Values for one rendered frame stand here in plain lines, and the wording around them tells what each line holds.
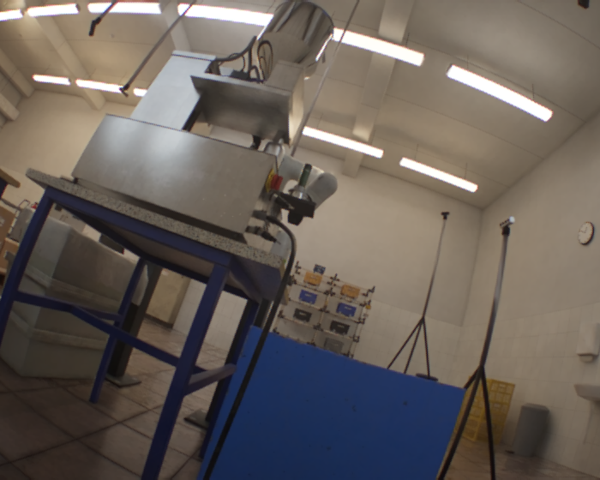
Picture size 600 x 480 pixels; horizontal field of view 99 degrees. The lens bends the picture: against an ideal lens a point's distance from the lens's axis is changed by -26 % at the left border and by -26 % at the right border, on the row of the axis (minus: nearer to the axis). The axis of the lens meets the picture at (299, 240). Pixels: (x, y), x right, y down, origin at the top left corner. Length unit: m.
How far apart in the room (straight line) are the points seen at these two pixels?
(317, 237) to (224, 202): 6.02
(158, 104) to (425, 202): 6.89
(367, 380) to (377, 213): 6.56
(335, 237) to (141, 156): 6.07
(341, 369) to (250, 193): 0.47
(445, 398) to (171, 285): 6.11
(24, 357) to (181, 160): 1.08
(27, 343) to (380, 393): 1.34
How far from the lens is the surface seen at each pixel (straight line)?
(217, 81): 1.07
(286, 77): 1.04
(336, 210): 7.07
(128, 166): 1.02
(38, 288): 1.57
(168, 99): 1.16
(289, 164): 1.87
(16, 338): 1.66
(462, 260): 7.57
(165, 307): 6.60
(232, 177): 0.90
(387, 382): 0.76
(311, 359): 0.73
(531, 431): 4.28
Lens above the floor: 0.60
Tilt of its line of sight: 16 degrees up
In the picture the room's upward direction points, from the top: 19 degrees clockwise
